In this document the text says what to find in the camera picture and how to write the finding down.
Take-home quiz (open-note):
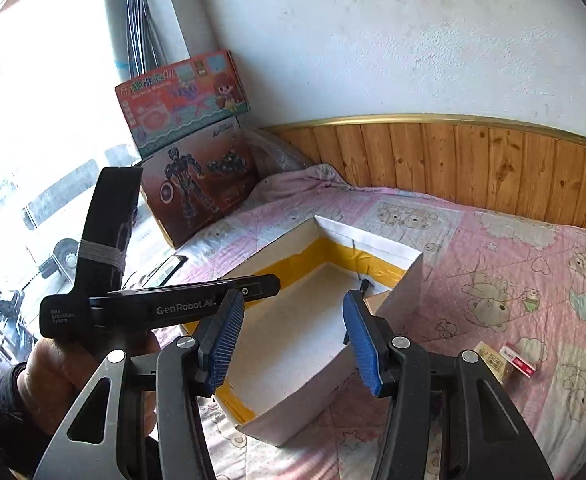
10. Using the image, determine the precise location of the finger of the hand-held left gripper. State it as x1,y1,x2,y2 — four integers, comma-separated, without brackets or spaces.
89,274,281,333

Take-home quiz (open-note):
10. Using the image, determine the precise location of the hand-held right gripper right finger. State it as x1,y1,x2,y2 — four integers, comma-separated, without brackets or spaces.
342,290,556,480

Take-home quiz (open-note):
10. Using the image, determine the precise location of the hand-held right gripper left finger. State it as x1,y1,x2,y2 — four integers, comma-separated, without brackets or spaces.
32,287,246,480

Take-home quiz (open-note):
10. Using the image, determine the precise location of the white cardboard box yellow tape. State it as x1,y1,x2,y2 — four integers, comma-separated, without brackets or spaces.
180,215,424,448

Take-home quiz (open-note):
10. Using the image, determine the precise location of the person's left hand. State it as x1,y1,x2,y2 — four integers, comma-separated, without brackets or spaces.
17,332,160,441

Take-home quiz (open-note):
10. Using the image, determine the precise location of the small tan cardboard box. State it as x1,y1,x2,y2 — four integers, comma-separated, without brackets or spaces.
364,291,393,313

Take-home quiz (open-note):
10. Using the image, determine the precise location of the white van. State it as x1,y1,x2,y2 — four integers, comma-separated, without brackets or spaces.
0,144,141,321

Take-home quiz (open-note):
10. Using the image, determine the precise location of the black flat device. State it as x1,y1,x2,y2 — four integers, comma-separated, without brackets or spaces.
144,255,189,287

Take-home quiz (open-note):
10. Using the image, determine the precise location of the robot figure toy box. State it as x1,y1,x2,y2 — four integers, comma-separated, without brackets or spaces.
140,115,260,249

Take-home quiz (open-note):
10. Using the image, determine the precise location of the small cream printed box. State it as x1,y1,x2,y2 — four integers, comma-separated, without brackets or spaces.
472,341,514,387

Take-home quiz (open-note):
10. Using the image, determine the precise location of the colourful cartoon toy box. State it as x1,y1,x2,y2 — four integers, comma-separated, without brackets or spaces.
114,50,252,161

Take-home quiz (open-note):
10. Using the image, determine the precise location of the pink bear printed quilt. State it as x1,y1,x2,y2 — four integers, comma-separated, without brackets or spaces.
148,180,586,480

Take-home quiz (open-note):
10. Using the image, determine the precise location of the red and white packet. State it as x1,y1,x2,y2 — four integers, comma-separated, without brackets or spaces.
500,342,540,378

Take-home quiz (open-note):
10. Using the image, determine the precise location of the wooden headboard with gold trim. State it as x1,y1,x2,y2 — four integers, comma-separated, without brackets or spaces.
263,115,586,233

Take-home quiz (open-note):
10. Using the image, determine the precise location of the grey pipe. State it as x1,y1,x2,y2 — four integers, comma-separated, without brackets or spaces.
98,0,191,71

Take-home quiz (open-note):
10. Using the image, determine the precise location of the black cable bundle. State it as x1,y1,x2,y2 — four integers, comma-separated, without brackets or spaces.
127,0,171,68

